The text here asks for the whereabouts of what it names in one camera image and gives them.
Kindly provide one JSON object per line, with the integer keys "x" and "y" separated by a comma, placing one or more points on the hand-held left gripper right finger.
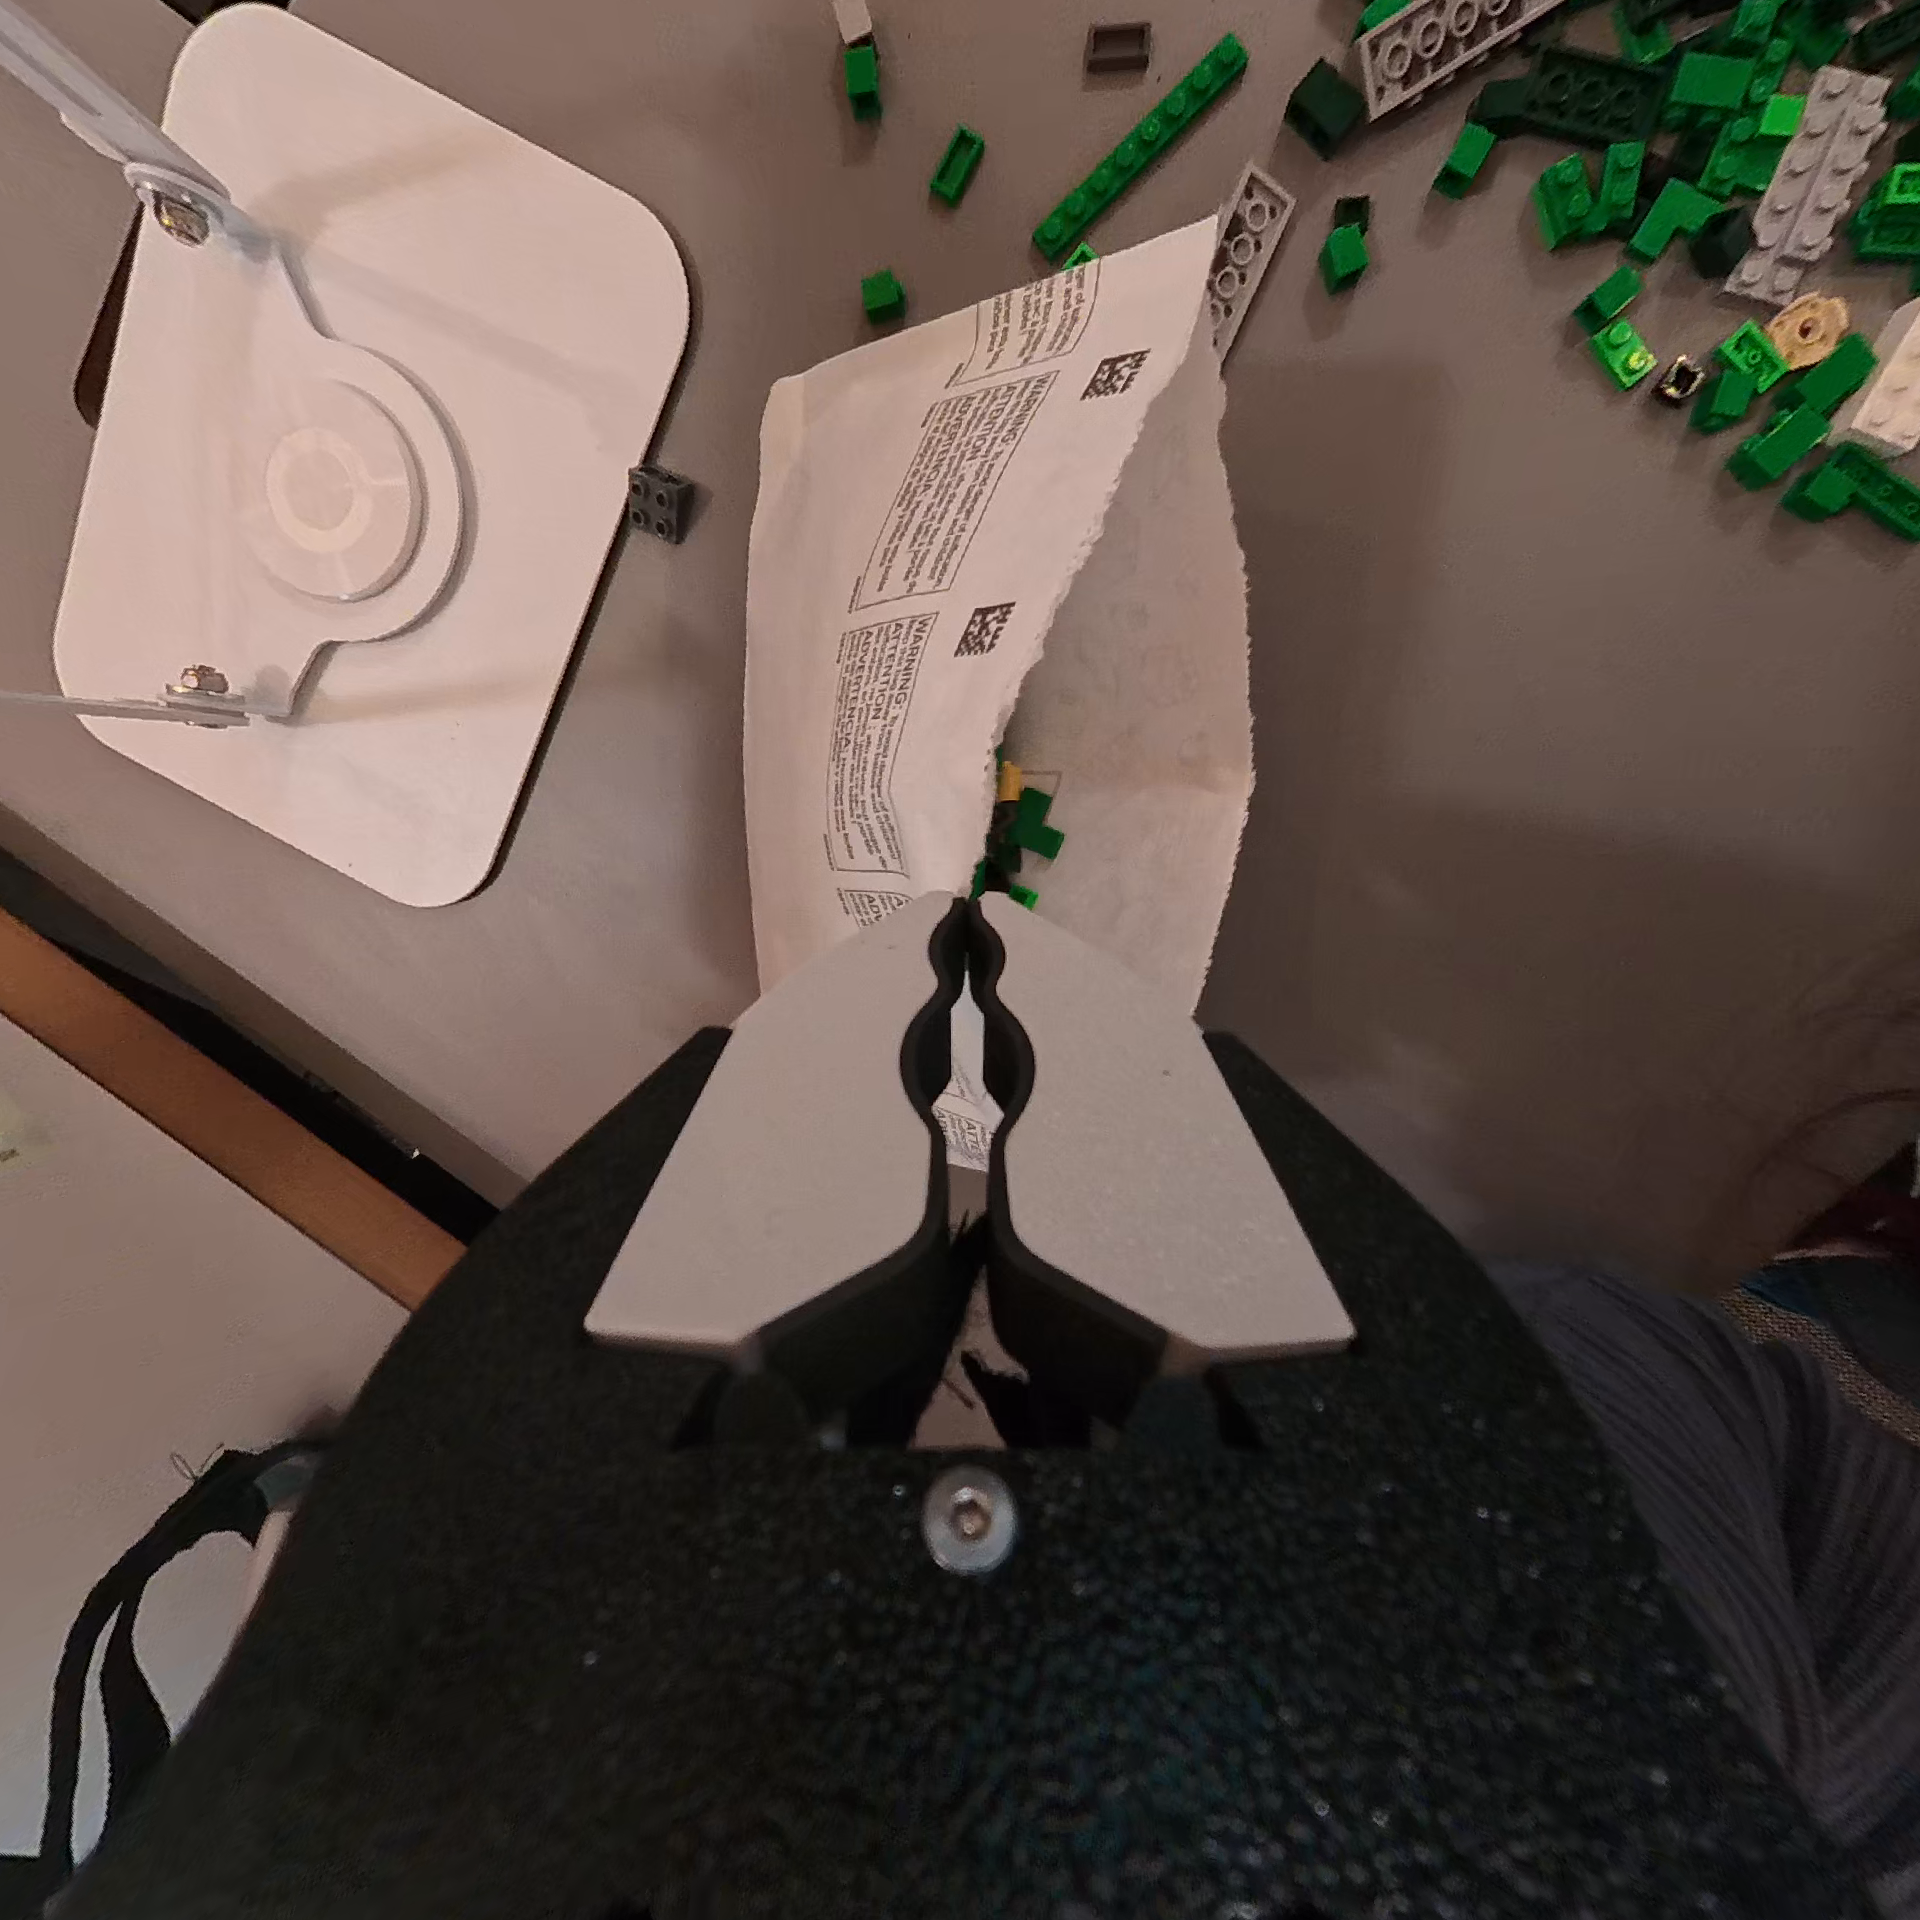
{"x": 1154, "y": 1184}

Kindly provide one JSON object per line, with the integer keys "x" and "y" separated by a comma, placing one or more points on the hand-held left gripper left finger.
{"x": 809, "y": 1172}

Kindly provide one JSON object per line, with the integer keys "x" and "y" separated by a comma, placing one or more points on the handful of small green bricks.
{"x": 1026, "y": 832}

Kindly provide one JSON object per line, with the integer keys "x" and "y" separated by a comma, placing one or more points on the white paper bag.
{"x": 855, "y": 599}

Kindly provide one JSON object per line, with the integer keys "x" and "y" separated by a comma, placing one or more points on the grey desk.
{"x": 1424, "y": 751}

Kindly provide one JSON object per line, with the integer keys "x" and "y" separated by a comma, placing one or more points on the small dark grey brick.
{"x": 661, "y": 501}

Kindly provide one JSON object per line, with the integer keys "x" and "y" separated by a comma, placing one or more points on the person's grey sweater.
{"x": 1770, "y": 1576}

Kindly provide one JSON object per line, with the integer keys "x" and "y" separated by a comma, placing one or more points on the wooden book stand white base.
{"x": 375, "y": 450}

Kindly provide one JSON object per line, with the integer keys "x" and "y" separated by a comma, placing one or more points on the small green toy brick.
{"x": 861, "y": 82}
{"x": 883, "y": 295}
{"x": 956, "y": 166}
{"x": 1345, "y": 254}

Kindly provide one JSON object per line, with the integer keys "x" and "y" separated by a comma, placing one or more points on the long green toy plate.
{"x": 1141, "y": 146}

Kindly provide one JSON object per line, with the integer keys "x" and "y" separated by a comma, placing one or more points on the tan round toy piece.
{"x": 1805, "y": 328}

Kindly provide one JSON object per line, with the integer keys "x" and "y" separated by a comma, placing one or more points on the white toy brick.
{"x": 1893, "y": 390}

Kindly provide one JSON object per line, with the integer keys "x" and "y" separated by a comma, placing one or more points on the dark green toy brick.
{"x": 1324, "y": 108}

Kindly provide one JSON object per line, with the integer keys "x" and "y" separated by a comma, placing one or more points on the pile of green toy bricks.
{"x": 1680, "y": 218}

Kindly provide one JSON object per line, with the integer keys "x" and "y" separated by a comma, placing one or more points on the large grey toy plate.
{"x": 1440, "y": 54}

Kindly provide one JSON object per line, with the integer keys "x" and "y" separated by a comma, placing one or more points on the light grey toy plate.
{"x": 1808, "y": 181}

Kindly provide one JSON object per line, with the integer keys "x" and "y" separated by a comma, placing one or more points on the dark brown frame brick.
{"x": 1117, "y": 45}

